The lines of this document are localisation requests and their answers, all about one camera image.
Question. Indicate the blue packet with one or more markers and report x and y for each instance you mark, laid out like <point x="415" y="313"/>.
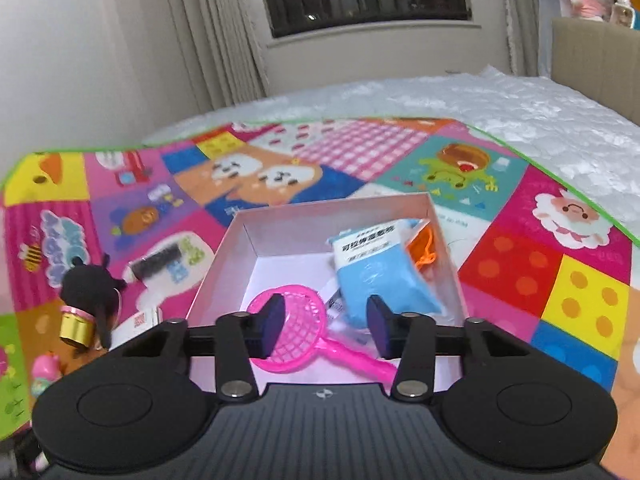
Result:
<point x="380" y="280"/>

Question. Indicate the white plug-in hub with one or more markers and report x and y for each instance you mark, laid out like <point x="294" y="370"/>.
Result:
<point x="157" y="260"/>

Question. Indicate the pale blue board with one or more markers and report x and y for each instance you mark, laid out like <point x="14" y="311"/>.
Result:
<point x="546" y="35"/>

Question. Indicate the pink cardboard box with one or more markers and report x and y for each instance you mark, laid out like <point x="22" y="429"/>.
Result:
<point x="280" y="240"/>

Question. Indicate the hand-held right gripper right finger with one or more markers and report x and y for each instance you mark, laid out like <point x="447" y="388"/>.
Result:
<point x="382" y="330"/>

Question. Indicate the white booklet with pink label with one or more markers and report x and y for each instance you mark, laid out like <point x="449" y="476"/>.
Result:
<point x="147" y="317"/>

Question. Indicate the black plush doll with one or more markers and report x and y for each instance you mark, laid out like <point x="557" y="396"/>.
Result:
<point x="90" y="285"/>

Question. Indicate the small pink toy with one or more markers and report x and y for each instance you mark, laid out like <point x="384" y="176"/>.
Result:
<point x="46" y="375"/>

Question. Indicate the colourful cartoon play mat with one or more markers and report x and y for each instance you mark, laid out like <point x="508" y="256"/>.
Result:
<point x="525" y="260"/>

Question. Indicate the beige curtain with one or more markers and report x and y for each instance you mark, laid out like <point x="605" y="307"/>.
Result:
<point x="215" y="35"/>
<point x="517" y="15"/>

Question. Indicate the pink toy net scoop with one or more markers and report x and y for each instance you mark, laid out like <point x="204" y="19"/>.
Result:
<point x="310" y="310"/>

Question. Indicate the orange plastic toy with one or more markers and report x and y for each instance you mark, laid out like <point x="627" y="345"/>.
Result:
<point x="417" y="252"/>

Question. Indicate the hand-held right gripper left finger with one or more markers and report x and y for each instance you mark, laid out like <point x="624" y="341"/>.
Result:
<point x="270" y="325"/>

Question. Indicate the beige padded headboard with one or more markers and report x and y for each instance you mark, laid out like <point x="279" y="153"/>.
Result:
<point x="600" y="60"/>

